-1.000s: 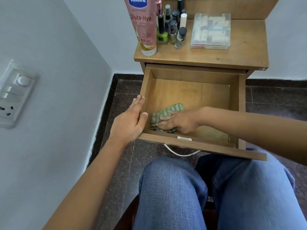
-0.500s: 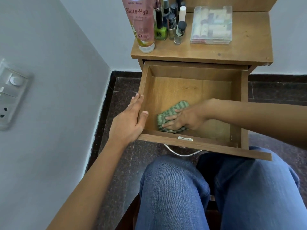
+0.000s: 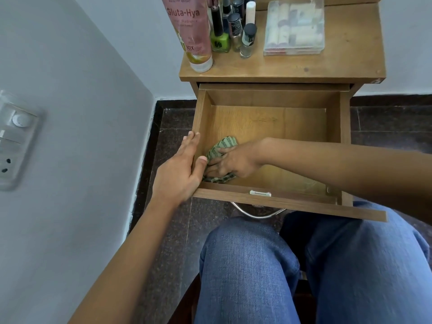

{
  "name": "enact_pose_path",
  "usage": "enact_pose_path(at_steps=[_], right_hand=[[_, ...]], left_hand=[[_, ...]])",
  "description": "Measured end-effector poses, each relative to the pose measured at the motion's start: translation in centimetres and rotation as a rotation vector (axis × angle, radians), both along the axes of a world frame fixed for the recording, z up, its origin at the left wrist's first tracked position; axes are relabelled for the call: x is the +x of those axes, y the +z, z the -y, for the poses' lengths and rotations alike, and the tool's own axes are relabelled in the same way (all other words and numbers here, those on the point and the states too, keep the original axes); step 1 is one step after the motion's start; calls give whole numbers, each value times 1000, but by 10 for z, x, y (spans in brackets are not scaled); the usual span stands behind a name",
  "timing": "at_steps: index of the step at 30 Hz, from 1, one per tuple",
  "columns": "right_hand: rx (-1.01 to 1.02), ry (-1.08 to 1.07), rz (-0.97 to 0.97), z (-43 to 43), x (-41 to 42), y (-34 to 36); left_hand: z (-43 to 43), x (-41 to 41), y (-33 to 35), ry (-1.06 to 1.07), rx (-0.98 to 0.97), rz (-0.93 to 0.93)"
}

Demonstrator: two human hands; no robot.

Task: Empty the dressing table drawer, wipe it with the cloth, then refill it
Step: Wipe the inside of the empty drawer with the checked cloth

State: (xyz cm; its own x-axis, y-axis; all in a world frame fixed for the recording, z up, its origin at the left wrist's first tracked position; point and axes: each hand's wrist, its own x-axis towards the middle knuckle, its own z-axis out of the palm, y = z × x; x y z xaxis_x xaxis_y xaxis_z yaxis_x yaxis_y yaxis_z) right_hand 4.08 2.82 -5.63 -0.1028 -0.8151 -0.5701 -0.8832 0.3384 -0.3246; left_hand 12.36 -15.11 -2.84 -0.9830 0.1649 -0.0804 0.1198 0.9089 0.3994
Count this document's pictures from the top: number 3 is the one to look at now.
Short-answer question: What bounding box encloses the dark-capped nail polish bottle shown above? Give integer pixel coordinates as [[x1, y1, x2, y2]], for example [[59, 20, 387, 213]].
[[227, 12, 243, 53]]

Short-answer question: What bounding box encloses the metal drawer handle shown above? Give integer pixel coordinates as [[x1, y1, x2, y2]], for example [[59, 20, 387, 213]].
[[232, 201, 286, 220]]

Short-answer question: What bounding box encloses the clear plastic lipstick box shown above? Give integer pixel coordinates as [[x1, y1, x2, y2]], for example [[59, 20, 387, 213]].
[[263, 0, 326, 56]]

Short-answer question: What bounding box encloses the wooden drawer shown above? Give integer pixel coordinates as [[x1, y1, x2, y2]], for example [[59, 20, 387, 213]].
[[191, 82, 388, 223]]

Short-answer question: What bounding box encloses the person's right forearm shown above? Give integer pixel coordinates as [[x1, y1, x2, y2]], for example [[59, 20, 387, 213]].
[[261, 137, 432, 230]]

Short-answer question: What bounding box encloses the wooden bedside table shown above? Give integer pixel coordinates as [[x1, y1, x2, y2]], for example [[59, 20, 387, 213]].
[[178, 0, 387, 99]]

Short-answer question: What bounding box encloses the green checkered cloth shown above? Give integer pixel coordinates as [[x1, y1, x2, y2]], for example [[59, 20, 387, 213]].
[[202, 136, 240, 184]]

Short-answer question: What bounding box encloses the white slim bottle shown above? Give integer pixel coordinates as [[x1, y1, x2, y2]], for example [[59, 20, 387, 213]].
[[245, 0, 256, 26]]

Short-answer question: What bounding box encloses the pink lotion tube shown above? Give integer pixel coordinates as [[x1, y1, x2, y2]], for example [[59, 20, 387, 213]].
[[160, 0, 214, 73]]

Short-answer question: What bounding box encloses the clear nail polish bottle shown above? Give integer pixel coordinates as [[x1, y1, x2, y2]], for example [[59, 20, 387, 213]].
[[240, 23, 258, 59]]

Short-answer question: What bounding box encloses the person's leg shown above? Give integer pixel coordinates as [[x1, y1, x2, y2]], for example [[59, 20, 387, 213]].
[[194, 216, 302, 324], [279, 198, 432, 324]]

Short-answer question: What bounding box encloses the white wall switch panel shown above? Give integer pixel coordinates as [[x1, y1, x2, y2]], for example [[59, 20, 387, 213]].
[[0, 90, 45, 192]]

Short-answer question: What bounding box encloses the person's right hand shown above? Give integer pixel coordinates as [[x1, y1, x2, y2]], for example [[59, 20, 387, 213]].
[[202, 138, 269, 181]]

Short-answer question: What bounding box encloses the person's left forearm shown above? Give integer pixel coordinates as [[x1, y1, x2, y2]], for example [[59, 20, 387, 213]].
[[67, 195, 187, 324]]

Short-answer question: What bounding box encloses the person's left hand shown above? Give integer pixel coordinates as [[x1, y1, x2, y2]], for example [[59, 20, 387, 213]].
[[152, 131, 208, 208]]

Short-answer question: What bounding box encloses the person's left leg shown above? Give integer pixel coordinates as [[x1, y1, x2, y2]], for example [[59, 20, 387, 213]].
[[194, 216, 302, 324]]

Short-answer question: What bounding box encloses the green nail polish bottle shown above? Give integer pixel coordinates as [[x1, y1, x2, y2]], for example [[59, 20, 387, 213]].
[[211, 6, 232, 53]]

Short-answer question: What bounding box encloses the person's right leg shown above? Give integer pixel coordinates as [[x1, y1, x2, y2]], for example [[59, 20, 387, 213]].
[[279, 198, 432, 324]]

